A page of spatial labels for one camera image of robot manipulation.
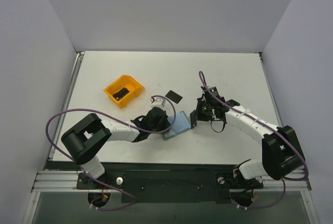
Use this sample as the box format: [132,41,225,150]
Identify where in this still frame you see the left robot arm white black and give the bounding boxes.
[61,107,171,189]

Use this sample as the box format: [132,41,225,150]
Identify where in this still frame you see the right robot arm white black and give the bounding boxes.
[195,88,309,187]

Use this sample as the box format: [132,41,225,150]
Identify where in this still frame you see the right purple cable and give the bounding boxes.
[198,70,310,211]

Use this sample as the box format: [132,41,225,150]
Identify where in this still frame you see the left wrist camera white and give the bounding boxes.
[150,97,166,109]

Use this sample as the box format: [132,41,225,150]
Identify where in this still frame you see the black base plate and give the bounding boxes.
[72,161,265,205]

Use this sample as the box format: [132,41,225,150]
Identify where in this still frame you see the aluminium rail frame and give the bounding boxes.
[32,51,308,223]

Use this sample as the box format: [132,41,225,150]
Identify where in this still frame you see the purple cable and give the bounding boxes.
[44,94,176,211]
[198,70,310,211]

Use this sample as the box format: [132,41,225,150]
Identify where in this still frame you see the yellow plastic bin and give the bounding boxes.
[104,75,145,109]

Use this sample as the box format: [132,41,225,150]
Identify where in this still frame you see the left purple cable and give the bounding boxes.
[44,94,176,211]

